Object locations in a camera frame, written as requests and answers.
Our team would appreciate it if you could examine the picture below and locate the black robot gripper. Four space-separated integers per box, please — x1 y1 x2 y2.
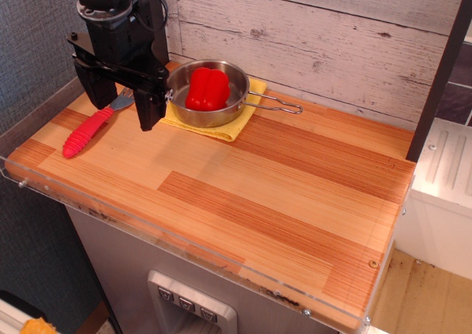
68 15 168 131

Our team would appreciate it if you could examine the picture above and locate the red bell pepper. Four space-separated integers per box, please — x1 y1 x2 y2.
185 67 231 111

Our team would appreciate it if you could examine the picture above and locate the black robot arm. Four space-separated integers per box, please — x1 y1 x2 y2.
68 0 169 131

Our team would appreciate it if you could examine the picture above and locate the stainless steel pot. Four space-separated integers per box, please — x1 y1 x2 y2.
167 60 303 128

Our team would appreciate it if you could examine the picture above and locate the yellow folded cloth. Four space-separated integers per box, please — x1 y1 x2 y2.
162 68 267 142

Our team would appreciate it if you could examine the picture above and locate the grey toy fridge cabinet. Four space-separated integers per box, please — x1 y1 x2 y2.
67 207 334 333

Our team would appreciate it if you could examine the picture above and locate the clear acrylic edge guard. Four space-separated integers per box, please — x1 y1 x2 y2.
0 76 416 331

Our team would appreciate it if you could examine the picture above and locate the silver dispenser panel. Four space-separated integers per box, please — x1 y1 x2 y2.
147 270 238 333

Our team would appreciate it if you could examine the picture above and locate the yellow object at corner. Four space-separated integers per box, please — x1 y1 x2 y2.
19 318 58 334

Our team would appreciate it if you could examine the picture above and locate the white cabinet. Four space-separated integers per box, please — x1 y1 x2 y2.
394 119 471 279

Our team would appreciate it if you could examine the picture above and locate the red handled fork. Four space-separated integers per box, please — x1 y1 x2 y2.
62 88 134 159

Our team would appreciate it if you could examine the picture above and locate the dark right vertical post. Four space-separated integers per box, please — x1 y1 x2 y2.
406 0 471 162

